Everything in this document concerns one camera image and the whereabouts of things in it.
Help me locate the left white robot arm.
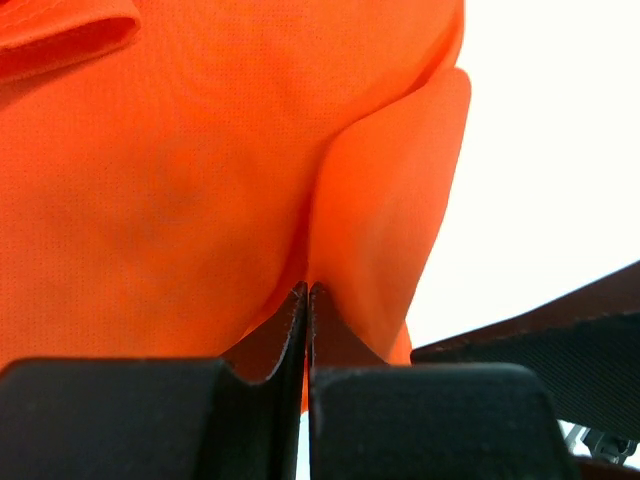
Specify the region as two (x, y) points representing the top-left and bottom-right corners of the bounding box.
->
(1, 265), (639, 479)

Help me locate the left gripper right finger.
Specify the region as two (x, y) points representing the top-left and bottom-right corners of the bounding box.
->
(308, 284), (579, 479)

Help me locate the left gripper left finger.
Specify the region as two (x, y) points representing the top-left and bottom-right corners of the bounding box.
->
(1, 283), (308, 479)

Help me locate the orange t shirt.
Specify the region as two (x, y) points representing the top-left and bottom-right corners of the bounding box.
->
(1, 1), (470, 364)

